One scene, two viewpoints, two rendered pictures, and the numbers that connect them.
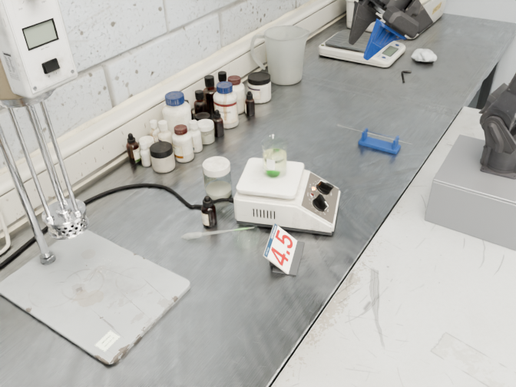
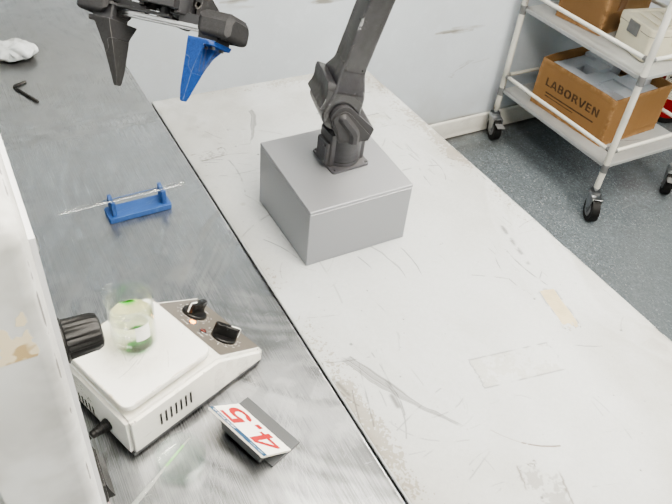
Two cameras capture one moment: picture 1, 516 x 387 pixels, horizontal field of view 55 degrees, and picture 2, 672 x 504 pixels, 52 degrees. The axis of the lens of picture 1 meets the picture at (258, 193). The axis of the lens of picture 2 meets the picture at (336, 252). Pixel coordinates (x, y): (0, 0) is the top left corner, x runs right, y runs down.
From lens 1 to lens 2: 0.56 m
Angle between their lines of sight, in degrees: 51
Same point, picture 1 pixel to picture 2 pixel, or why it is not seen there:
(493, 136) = (348, 129)
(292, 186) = (187, 339)
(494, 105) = (339, 93)
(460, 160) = (303, 174)
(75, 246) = not seen: outside the picture
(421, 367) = (499, 409)
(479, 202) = (363, 209)
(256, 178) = (126, 368)
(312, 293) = (341, 443)
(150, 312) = not seen: outside the picture
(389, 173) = (199, 236)
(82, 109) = not seen: outside the picture
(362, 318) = (410, 417)
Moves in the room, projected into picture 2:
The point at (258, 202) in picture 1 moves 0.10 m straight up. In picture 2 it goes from (165, 399) to (157, 339)
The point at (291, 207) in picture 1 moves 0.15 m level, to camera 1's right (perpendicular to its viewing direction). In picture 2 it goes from (212, 368) to (278, 290)
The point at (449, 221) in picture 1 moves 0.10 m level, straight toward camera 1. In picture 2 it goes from (334, 249) to (376, 288)
